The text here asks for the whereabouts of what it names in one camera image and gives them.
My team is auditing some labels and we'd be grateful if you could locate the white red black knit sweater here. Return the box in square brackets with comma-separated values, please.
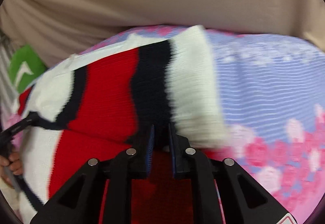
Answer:
[17, 24, 226, 224]

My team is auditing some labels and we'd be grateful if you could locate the person's left hand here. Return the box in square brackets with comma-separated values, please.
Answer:
[1, 150, 23, 187]

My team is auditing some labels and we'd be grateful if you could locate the green cushion with white logo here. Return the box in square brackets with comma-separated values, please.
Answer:
[8, 45, 47, 93]

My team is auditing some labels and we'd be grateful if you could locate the beige draped curtain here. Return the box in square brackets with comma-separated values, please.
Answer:
[1, 0, 324, 66]

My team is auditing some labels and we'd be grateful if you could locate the pink and lilac floral bedsheet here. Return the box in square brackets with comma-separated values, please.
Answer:
[17, 27, 324, 223]

